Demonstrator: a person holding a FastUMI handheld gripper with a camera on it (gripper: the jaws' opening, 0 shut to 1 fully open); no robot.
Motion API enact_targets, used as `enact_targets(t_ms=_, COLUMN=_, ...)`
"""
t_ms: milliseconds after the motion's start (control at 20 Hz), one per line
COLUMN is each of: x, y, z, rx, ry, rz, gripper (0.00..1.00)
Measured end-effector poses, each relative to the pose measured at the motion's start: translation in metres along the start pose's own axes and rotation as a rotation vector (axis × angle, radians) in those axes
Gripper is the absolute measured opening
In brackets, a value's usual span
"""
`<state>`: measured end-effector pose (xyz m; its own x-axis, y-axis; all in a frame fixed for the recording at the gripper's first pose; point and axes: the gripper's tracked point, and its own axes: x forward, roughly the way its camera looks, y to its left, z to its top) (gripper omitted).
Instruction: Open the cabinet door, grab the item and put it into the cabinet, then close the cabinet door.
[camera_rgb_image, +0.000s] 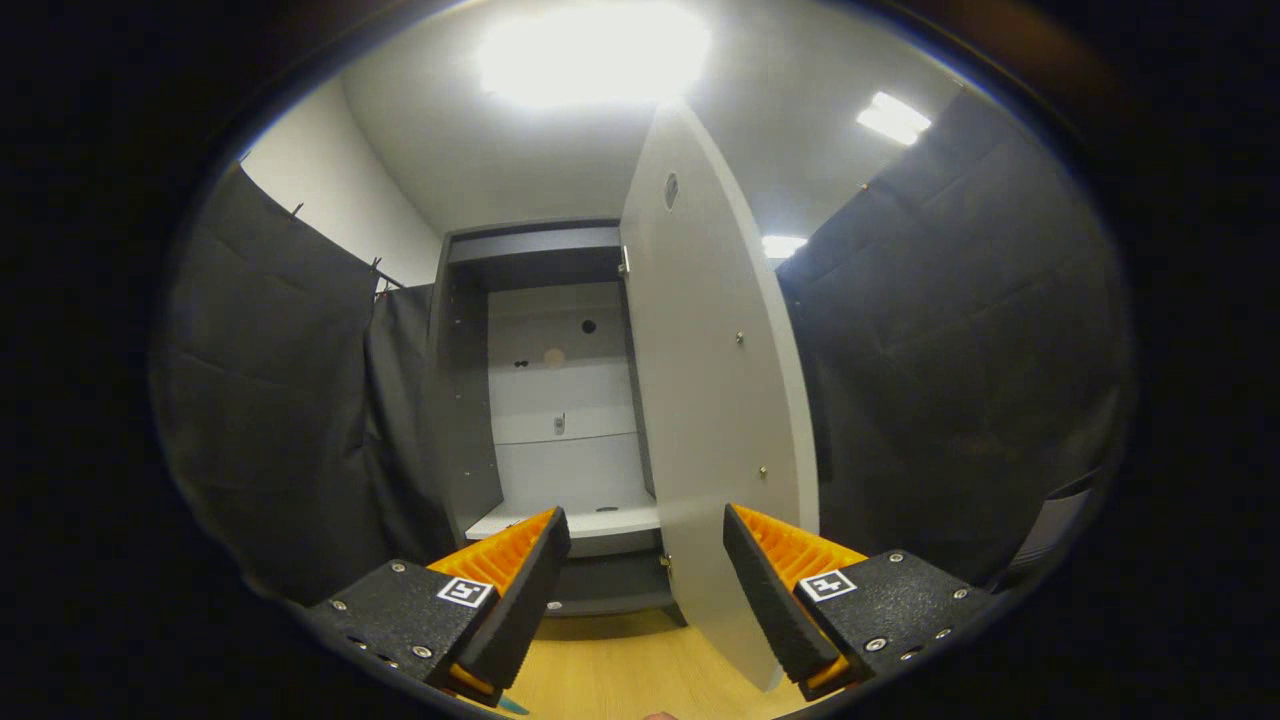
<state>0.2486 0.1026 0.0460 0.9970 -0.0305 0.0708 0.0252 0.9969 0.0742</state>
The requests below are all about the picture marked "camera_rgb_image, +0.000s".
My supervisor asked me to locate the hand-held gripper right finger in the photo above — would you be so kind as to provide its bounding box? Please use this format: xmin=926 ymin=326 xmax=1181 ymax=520
xmin=722 ymin=503 xmax=1001 ymax=703

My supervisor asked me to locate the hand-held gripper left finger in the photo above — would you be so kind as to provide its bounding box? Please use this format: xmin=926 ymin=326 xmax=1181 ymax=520
xmin=300 ymin=505 xmax=573 ymax=709

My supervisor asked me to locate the dark grey curved object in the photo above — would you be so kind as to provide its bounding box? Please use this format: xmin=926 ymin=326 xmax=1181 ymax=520
xmin=1000 ymin=470 xmax=1101 ymax=591

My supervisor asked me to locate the black backdrop cloth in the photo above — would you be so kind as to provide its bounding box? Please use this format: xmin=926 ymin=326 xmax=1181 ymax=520
xmin=155 ymin=90 xmax=1131 ymax=601

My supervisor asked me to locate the long ceiling light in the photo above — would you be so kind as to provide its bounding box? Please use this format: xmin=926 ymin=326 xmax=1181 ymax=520
xmin=857 ymin=91 xmax=933 ymax=147

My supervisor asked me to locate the large ceiling light panel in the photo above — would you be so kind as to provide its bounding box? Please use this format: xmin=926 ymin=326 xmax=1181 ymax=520
xmin=478 ymin=0 xmax=713 ymax=109

